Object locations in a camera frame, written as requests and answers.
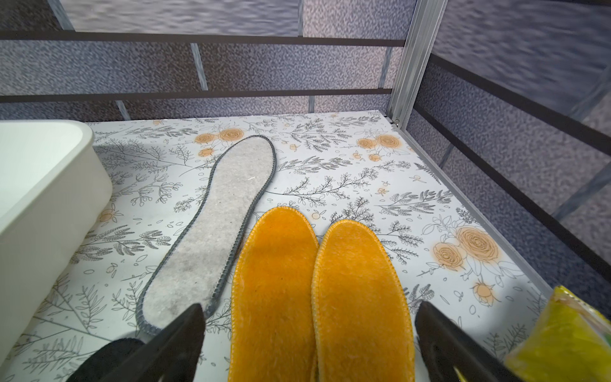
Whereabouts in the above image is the orange fuzzy insole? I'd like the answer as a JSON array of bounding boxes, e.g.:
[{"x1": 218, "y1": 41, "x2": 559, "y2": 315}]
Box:
[
  {"x1": 228, "y1": 207, "x2": 318, "y2": 381},
  {"x1": 312, "y1": 220, "x2": 415, "y2": 381}
]

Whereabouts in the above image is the white plastic storage box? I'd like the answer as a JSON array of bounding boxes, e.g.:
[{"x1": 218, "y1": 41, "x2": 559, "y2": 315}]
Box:
[{"x1": 1, "y1": 120, "x2": 112, "y2": 358}]

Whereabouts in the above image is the orange fuzzy insole right outer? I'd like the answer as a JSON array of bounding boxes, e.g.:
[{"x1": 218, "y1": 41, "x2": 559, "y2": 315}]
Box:
[{"x1": 312, "y1": 220, "x2": 415, "y2": 381}]

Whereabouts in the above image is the black foam insole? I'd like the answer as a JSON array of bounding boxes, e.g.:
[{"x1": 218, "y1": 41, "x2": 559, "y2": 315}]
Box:
[{"x1": 67, "y1": 338, "x2": 145, "y2": 382}]

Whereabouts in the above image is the orange fuzzy insole right inner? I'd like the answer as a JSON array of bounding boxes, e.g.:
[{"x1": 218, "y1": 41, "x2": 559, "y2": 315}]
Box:
[{"x1": 228, "y1": 207, "x2": 318, "y2": 381}]

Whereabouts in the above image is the grey felt insole right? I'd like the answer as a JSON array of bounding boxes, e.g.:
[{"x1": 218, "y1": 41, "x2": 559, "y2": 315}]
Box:
[{"x1": 136, "y1": 135, "x2": 277, "y2": 335}]

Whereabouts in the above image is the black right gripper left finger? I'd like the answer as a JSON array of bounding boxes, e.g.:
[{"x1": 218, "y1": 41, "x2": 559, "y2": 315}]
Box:
[{"x1": 103, "y1": 303, "x2": 205, "y2": 381}]

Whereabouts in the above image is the yellow-green snack bag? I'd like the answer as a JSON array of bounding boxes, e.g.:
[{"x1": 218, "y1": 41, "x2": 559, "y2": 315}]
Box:
[{"x1": 504, "y1": 286, "x2": 610, "y2": 381}]

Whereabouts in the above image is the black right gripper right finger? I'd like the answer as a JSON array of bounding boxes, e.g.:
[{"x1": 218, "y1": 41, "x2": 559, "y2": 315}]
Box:
[{"x1": 415, "y1": 302, "x2": 520, "y2": 382}]

